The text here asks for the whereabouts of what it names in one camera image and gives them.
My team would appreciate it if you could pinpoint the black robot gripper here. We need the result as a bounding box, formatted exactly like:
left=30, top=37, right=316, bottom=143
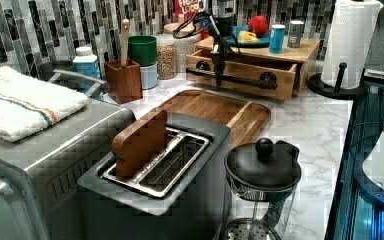
left=207, top=0, right=235, bottom=87

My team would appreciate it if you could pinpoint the wooden drawer with black handle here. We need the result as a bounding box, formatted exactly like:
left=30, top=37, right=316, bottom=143
left=186, top=49, right=301, bottom=100

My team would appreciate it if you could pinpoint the wooden drawer cabinet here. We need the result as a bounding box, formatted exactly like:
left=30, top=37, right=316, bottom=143
left=193, top=35, right=321, bottom=97

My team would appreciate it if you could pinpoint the blue plate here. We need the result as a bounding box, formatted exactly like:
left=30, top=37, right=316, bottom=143
left=227, top=26, right=270, bottom=48

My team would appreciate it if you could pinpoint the yellow plush banana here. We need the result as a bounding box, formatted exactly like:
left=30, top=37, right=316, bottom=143
left=237, top=31, right=259, bottom=43

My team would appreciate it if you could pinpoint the glass jar with grains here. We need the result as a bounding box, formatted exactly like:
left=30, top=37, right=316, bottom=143
left=156, top=34, right=200, bottom=80

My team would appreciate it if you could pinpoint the round wooden lid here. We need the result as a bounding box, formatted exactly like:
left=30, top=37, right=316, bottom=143
left=163, top=22, right=196, bottom=36

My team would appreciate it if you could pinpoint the wooden serving tray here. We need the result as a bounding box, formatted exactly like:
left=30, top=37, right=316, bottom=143
left=155, top=90, right=271, bottom=147

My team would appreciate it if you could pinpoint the red plush apple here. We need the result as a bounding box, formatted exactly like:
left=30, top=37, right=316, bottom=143
left=248, top=15, right=268, bottom=38

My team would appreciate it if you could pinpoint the red Froot Loops box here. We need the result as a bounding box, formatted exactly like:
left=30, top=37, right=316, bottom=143
left=174, top=0, right=205, bottom=23

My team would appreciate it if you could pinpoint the blue cylindrical can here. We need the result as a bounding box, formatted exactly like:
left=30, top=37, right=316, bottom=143
left=269, top=24, right=285, bottom=54

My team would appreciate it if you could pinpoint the grey metal can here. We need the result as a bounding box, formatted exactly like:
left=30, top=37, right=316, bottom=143
left=287, top=20, right=304, bottom=48

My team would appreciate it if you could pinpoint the brown wooden utensil holder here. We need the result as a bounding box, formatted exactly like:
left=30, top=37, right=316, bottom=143
left=104, top=59, right=143, bottom=104

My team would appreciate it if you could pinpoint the black paper towel holder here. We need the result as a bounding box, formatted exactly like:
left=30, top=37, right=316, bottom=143
left=307, top=62, right=365, bottom=100

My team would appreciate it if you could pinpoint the wooden spoon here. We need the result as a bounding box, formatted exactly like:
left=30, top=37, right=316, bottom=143
left=120, top=19, right=130, bottom=67

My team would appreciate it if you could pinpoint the black french press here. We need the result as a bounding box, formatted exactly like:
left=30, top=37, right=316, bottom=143
left=218, top=138, right=302, bottom=240

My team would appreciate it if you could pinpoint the wooden toast slice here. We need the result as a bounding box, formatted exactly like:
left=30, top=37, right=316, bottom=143
left=112, top=110, right=170, bottom=179

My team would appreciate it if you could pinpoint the silver toaster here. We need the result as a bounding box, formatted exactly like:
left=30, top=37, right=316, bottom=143
left=78, top=113, right=231, bottom=240

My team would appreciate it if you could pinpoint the blue white-capped bottle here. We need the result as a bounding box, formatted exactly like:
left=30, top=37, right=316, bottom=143
left=72, top=46, right=103, bottom=101

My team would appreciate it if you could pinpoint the white paper towel roll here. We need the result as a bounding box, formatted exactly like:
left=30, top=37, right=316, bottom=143
left=321, top=0, right=383, bottom=89

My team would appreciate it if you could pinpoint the white striped towel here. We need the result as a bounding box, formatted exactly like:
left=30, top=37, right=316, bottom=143
left=0, top=66, right=88, bottom=142

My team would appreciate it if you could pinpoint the silver toaster oven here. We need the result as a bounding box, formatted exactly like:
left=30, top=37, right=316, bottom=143
left=0, top=68, right=137, bottom=240

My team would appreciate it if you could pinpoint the black cable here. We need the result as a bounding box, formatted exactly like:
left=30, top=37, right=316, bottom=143
left=172, top=11, right=244, bottom=56

